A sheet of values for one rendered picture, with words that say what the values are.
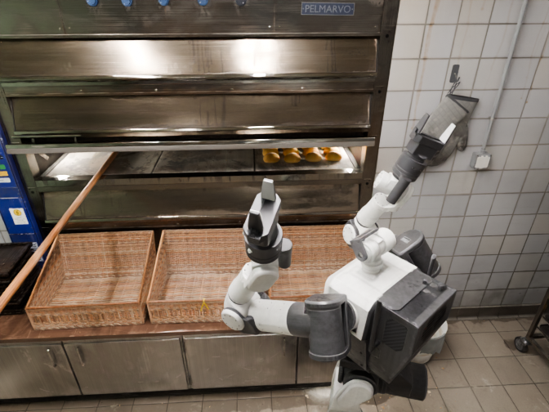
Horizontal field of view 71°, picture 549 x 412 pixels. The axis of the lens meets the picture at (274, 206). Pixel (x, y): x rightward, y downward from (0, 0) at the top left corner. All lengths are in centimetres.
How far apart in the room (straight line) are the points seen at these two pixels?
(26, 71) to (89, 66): 29
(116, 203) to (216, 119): 77
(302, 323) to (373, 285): 23
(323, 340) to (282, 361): 129
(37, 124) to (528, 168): 267
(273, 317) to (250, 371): 128
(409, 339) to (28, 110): 199
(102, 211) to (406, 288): 177
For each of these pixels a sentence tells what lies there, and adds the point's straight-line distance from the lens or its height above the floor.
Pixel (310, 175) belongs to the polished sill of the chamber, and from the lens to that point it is 219.
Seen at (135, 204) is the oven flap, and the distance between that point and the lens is 234.
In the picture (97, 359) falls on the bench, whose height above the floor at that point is 40.
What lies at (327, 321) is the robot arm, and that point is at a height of 139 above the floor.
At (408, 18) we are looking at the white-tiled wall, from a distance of 209.
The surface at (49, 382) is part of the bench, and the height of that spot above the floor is 23.
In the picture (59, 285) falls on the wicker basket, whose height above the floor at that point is 60.
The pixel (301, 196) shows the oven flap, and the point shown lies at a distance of 225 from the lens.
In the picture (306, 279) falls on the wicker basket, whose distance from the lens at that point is 233.
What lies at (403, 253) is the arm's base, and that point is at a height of 139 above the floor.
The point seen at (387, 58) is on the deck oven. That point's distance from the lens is 209.
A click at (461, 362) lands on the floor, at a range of 293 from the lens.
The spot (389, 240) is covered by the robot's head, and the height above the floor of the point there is 150.
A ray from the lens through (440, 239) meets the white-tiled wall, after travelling 268.
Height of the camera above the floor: 211
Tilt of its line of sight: 30 degrees down
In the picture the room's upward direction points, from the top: straight up
